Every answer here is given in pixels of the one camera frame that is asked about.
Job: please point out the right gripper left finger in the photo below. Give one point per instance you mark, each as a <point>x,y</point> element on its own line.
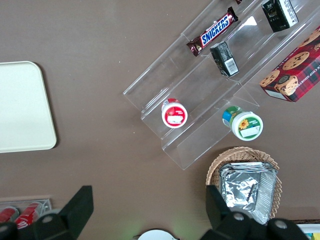
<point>72,215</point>

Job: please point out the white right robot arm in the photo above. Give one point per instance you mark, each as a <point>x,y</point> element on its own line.
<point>156,235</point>

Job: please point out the red lid white jar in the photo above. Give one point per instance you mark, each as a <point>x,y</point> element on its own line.
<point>174,116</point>

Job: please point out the small black carton box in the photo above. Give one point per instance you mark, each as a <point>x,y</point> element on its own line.
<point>223,60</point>
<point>277,15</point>

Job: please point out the red chocolate chip cookie box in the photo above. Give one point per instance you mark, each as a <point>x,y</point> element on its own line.
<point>295,70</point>

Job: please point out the clear acrylic bottle rack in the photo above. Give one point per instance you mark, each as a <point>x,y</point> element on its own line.
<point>46,203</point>

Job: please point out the green lid white jar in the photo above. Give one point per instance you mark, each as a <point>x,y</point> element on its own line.
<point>246,125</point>

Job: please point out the red cola bottle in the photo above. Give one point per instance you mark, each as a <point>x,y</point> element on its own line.
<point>26,217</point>
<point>7,215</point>

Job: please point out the white snack tray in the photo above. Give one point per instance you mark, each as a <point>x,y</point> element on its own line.
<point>308,231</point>

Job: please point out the aluminium foil tray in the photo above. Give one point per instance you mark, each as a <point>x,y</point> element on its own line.
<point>267,197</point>
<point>238,188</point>

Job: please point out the cream plastic tray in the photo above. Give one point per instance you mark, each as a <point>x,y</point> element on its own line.
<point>22,107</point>

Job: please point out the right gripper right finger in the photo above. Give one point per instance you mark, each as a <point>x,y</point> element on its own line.
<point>220,217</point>

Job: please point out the light wicker basket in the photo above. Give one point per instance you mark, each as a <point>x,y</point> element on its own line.
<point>240,152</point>

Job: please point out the clear acrylic stepped shelf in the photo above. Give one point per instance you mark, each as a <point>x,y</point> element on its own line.
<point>200,140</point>

